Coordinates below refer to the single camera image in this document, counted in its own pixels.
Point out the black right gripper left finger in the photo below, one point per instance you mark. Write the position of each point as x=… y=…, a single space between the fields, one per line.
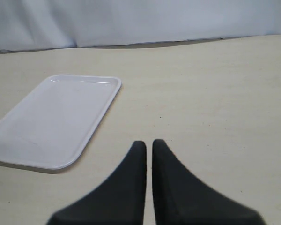
x=119 y=200

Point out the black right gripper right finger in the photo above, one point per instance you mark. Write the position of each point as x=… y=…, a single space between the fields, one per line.
x=180 y=198

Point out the white plastic tray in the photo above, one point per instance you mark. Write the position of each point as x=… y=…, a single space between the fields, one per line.
x=51 y=126

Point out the light blue backdrop curtain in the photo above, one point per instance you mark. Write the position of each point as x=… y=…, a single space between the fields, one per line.
x=50 y=24

